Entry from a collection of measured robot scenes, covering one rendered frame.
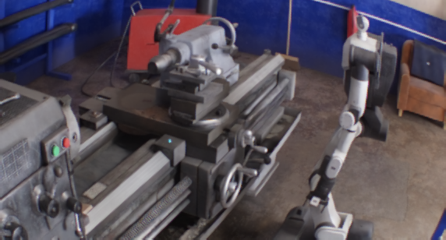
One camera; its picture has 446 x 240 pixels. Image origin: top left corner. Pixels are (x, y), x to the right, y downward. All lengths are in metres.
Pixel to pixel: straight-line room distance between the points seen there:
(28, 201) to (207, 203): 1.13
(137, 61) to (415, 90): 3.21
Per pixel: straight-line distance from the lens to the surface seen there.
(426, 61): 5.23
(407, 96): 5.01
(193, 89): 1.91
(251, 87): 2.69
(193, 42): 2.31
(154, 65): 2.12
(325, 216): 2.41
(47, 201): 1.13
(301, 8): 5.78
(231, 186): 2.01
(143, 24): 4.79
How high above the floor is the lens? 1.79
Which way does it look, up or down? 25 degrees down
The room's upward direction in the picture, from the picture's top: 4 degrees clockwise
